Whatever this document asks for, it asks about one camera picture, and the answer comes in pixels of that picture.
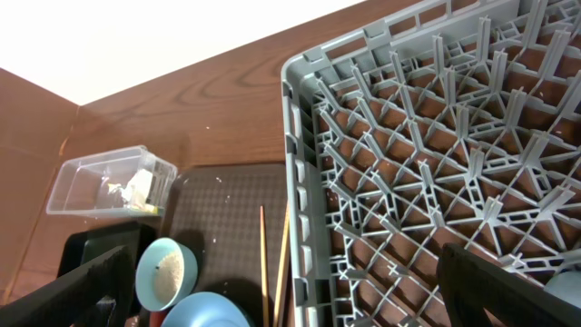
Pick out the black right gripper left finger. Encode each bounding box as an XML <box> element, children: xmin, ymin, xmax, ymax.
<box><xmin>1</xmin><ymin>246</ymin><xmax>134</xmax><ymax>326</ymax></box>

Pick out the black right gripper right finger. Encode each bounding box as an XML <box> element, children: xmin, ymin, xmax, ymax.
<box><xmin>437</xmin><ymin>243</ymin><xmax>580</xmax><ymax>326</ymax></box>

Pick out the light blue rice bowl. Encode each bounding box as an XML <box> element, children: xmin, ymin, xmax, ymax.
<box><xmin>135</xmin><ymin>238</ymin><xmax>199</xmax><ymax>312</ymax></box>

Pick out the yellow green snack wrapper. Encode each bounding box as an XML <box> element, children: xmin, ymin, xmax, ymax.
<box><xmin>134</xmin><ymin>203</ymin><xmax>163</xmax><ymax>215</ymax></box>

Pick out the dark blue plate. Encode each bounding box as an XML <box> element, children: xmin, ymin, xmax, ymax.
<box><xmin>162</xmin><ymin>292</ymin><xmax>254</xmax><ymax>327</ymax></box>

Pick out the light blue plastic cup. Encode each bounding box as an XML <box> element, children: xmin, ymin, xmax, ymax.
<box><xmin>544</xmin><ymin>271</ymin><xmax>581</xmax><ymax>308</ymax></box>

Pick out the white napkin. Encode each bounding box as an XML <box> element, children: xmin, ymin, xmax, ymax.
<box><xmin>108</xmin><ymin>169</ymin><xmax>153</xmax><ymax>211</ymax></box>

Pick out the grey plastic dishwasher rack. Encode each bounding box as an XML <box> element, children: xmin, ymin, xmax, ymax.
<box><xmin>281</xmin><ymin>0</ymin><xmax>580</xmax><ymax>326</ymax></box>

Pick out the black flat tray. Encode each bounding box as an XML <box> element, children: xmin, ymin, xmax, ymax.
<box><xmin>57</xmin><ymin>221</ymin><xmax>157</xmax><ymax>277</ymax></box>

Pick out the clear plastic bin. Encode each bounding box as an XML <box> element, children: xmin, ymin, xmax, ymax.
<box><xmin>45</xmin><ymin>145</ymin><xmax>178</xmax><ymax>218</ymax></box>

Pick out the brown checkered serving tray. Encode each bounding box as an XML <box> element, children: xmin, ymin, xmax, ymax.
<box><xmin>161</xmin><ymin>163</ymin><xmax>287</xmax><ymax>326</ymax></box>

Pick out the right wooden chopstick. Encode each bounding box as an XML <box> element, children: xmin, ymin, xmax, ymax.
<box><xmin>272</xmin><ymin>205</ymin><xmax>290</xmax><ymax>327</ymax></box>

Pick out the wooden chopstick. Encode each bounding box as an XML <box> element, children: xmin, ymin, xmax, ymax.
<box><xmin>260</xmin><ymin>205</ymin><xmax>270</xmax><ymax>327</ymax></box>
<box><xmin>272</xmin><ymin>205</ymin><xmax>290</xmax><ymax>327</ymax></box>

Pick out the left wooden chopstick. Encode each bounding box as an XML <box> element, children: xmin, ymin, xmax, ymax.
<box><xmin>260</xmin><ymin>205</ymin><xmax>270</xmax><ymax>327</ymax></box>

